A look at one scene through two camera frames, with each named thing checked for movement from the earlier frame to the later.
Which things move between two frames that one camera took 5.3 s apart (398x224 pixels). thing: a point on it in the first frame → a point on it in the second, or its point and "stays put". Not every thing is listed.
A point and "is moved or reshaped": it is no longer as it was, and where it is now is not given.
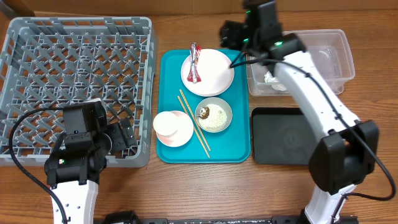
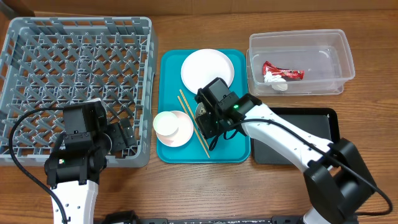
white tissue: x=268 y=77 stays put
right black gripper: x=230 y=35 → x=202 y=116
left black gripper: x=120 y=142 stays put
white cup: x=165 y=123 stays put
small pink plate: x=183 y=134 stays put
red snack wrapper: x=193 y=75 is moved or reshaped
